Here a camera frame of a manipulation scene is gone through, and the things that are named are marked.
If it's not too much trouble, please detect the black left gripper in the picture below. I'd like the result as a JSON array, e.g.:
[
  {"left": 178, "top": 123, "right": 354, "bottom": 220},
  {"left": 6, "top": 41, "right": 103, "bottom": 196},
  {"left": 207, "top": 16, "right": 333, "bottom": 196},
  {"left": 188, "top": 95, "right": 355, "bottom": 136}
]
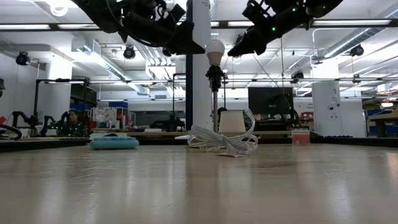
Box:
[{"left": 121, "top": 0, "right": 206, "bottom": 55}]

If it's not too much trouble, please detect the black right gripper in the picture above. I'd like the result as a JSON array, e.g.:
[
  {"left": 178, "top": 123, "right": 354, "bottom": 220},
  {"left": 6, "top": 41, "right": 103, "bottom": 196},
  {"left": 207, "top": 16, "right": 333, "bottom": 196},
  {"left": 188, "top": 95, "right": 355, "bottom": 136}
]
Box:
[{"left": 228, "top": 0, "right": 299, "bottom": 57}]

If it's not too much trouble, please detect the white lightbulb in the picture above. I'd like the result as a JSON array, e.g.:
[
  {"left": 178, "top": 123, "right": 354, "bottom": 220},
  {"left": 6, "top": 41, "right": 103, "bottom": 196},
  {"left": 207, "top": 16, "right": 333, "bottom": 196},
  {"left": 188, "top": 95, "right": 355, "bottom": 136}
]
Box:
[{"left": 205, "top": 39, "right": 226, "bottom": 66}]

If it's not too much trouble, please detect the wooden base lamp black socket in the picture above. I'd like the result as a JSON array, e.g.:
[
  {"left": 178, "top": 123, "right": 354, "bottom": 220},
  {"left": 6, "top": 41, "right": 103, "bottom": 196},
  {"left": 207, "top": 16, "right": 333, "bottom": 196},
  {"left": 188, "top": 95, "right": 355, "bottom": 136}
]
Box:
[{"left": 205, "top": 64, "right": 226, "bottom": 134}]

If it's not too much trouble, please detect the black monitor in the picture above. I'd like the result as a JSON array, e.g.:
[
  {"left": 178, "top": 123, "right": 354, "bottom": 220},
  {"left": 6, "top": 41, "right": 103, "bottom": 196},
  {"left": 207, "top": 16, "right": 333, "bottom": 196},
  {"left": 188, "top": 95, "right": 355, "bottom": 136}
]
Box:
[{"left": 248, "top": 86, "right": 295, "bottom": 116}]

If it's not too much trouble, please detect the white lampshade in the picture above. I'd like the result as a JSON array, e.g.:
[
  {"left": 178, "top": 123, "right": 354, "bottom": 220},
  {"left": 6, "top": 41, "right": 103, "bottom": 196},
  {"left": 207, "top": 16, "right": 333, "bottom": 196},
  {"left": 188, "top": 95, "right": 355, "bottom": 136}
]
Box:
[{"left": 218, "top": 110, "right": 246, "bottom": 133}]

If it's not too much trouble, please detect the beige desk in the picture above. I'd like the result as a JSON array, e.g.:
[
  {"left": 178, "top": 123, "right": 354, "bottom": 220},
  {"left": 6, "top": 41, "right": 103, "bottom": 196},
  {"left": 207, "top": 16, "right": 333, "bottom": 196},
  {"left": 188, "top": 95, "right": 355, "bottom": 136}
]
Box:
[{"left": 90, "top": 129, "right": 293, "bottom": 140}]

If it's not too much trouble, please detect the pink plastic cup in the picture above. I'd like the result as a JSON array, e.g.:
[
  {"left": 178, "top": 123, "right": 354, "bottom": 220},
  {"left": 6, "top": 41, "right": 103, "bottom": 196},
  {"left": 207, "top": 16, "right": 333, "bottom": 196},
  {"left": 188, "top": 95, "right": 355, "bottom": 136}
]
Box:
[{"left": 291, "top": 129, "right": 311, "bottom": 146}]

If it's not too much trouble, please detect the teal flat dish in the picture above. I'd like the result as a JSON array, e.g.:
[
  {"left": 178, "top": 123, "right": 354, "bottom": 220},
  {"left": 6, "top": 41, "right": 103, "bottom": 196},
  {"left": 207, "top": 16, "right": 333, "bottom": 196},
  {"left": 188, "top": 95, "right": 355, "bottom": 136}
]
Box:
[{"left": 90, "top": 136, "right": 140, "bottom": 151}]

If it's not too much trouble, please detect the person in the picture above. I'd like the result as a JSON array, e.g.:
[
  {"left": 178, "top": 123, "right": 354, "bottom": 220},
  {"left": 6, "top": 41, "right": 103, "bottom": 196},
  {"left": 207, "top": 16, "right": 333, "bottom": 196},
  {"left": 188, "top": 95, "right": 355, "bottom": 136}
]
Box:
[{"left": 67, "top": 109, "right": 88, "bottom": 137}]

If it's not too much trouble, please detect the wooden workbench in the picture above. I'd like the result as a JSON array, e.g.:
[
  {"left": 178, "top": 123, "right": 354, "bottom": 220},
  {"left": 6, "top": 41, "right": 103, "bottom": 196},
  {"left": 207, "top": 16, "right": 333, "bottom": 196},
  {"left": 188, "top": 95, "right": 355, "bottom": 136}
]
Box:
[{"left": 366, "top": 110, "right": 398, "bottom": 138}]

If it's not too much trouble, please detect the black ceiling camera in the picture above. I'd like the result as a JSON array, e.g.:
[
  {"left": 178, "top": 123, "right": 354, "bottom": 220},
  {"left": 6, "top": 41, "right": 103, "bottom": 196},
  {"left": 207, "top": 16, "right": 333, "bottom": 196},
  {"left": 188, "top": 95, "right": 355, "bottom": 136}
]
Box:
[
  {"left": 123, "top": 45, "right": 137, "bottom": 60},
  {"left": 15, "top": 51, "right": 31, "bottom": 66},
  {"left": 350, "top": 44, "right": 364, "bottom": 57},
  {"left": 291, "top": 70, "right": 305, "bottom": 84}
]

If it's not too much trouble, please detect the clear lamp cord bundle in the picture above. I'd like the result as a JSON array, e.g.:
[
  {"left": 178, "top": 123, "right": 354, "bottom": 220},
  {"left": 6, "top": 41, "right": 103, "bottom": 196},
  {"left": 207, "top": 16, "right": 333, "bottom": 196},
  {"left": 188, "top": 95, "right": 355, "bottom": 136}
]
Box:
[{"left": 187, "top": 108, "right": 259, "bottom": 157}]

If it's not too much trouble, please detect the black metal rig frame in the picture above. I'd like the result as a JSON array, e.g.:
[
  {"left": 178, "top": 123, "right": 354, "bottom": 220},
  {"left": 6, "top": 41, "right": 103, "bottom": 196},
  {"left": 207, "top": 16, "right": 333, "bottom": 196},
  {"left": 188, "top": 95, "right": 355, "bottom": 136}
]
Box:
[{"left": 34, "top": 78, "right": 91, "bottom": 138}]

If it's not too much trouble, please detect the black aluminium table frame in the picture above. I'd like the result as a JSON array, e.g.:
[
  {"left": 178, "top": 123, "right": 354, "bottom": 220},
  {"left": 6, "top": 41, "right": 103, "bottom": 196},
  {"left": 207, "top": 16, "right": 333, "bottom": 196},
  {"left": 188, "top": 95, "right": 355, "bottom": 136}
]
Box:
[{"left": 0, "top": 132, "right": 398, "bottom": 153}]

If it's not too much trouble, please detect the black curved cable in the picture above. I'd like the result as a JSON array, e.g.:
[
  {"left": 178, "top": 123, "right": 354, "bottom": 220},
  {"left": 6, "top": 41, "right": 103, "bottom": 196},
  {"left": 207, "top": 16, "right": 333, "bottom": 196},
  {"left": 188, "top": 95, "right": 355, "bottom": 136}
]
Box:
[{"left": 0, "top": 124, "right": 22, "bottom": 141}]

